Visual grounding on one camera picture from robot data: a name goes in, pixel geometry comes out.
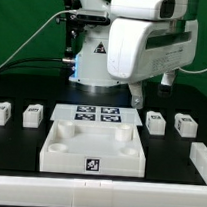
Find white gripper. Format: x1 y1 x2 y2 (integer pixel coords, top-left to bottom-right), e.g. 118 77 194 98
107 18 198 109

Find white square tabletop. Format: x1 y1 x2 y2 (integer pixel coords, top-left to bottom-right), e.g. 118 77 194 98
39 120 146 177

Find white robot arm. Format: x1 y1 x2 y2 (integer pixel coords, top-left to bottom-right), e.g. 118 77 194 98
71 0 199 109

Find white tag base sheet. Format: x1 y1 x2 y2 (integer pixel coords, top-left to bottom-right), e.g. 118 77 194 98
50 103 142 126

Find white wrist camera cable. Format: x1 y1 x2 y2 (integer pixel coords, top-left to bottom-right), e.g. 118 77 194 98
179 59 207 77

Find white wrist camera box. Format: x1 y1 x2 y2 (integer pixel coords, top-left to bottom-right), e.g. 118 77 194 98
110 0 176 21

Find white right obstacle wall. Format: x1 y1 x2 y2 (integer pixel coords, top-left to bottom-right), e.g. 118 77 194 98
189 142 207 185

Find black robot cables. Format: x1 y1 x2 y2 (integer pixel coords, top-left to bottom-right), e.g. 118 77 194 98
0 52 77 83

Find black camera on mount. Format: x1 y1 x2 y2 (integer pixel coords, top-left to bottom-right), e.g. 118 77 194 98
56 0 110 57

